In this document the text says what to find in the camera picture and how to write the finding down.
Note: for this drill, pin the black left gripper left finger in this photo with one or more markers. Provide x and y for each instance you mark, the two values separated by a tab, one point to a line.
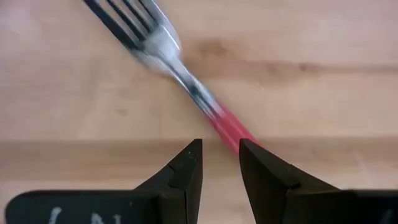
174	199

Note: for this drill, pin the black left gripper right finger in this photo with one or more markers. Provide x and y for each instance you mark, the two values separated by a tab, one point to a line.
273	193

